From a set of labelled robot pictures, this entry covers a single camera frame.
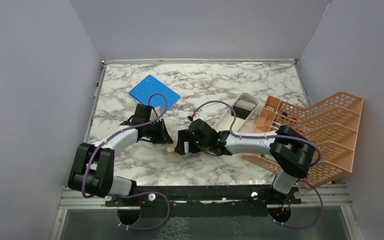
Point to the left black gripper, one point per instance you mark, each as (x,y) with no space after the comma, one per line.
(164,137)

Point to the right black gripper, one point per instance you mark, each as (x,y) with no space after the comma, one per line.
(184,135)

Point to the beige card holder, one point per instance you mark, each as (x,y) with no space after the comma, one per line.
(176,157)

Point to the stack of cards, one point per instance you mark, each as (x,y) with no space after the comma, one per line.
(243,108)

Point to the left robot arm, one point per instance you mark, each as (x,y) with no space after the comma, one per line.
(92,171)

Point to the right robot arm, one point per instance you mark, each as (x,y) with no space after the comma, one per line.
(292,152)

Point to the blue plastic board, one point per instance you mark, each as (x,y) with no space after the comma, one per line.
(151,85)

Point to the white oblong tray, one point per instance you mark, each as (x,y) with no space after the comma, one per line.
(225,121)

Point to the orange plastic file rack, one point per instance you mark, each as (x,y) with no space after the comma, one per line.
(332,124)

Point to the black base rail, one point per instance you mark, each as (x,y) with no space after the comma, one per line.
(203,201)

